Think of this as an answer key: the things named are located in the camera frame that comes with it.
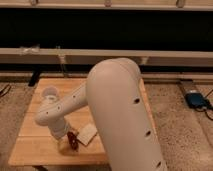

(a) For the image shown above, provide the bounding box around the black table leg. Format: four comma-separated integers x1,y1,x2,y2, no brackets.
28,66,42,87

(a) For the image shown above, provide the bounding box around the black cable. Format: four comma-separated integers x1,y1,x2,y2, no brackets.
194,87,213,122

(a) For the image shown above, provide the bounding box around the blue box on floor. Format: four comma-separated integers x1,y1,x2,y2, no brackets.
185,93,207,108

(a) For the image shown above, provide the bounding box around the white sponge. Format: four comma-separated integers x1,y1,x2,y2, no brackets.
77,124,97,146

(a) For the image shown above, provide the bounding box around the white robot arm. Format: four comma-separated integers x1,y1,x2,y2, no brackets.
35,58,168,171

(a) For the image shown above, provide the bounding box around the wooden table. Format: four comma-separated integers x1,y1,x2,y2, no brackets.
8,78,107,166

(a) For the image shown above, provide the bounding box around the white plastic cup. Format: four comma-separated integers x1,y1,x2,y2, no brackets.
41,86,59,101

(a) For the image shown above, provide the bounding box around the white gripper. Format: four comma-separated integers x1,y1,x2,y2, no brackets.
48,117,79,151

